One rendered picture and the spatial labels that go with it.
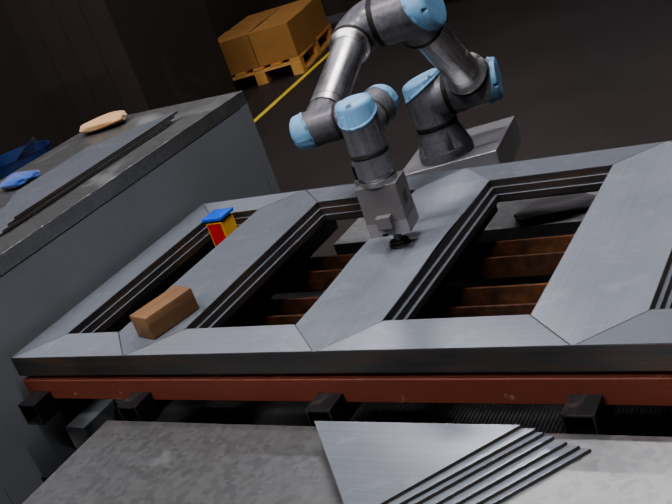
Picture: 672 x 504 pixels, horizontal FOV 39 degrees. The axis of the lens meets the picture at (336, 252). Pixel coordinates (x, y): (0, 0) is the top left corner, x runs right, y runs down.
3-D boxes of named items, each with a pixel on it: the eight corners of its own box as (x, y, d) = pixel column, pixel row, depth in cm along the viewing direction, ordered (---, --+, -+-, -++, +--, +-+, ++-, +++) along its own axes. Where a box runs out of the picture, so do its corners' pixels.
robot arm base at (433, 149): (432, 150, 271) (420, 118, 268) (480, 138, 263) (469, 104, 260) (414, 170, 259) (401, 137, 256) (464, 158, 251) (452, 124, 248)
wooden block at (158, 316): (154, 340, 185) (144, 318, 183) (138, 336, 189) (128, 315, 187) (200, 308, 192) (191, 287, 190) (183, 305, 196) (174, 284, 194)
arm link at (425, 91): (420, 120, 266) (404, 75, 261) (465, 106, 260) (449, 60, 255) (410, 134, 255) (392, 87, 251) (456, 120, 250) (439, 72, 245)
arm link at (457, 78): (454, 81, 260) (362, -13, 214) (506, 65, 254) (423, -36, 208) (459, 121, 256) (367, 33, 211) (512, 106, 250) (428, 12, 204)
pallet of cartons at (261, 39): (264, 57, 953) (249, 14, 936) (346, 35, 914) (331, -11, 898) (211, 98, 848) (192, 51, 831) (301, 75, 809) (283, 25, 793)
